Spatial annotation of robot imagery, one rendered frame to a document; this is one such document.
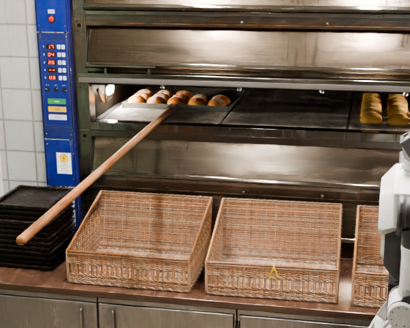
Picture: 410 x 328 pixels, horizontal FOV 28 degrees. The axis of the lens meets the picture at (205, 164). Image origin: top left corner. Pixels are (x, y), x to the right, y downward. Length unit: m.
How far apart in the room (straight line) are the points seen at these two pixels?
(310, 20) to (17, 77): 1.40
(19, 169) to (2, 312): 0.74
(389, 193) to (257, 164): 1.48
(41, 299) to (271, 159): 1.19
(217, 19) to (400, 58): 0.81
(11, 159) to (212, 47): 1.15
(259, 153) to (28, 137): 1.12
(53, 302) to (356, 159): 1.47
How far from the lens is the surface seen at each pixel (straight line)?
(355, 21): 3.58
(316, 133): 3.67
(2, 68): 4.00
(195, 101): 4.07
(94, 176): 2.97
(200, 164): 3.79
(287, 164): 3.73
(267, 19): 3.61
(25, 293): 3.67
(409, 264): 2.25
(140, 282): 3.51
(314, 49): 3.61
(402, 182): 2.36
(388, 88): 3.47
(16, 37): 3.94
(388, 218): 2.35
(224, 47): 3.66
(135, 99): 4.15
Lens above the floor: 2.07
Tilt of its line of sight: 16 degrees down
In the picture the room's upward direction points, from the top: 1 degrees counter-clockwise
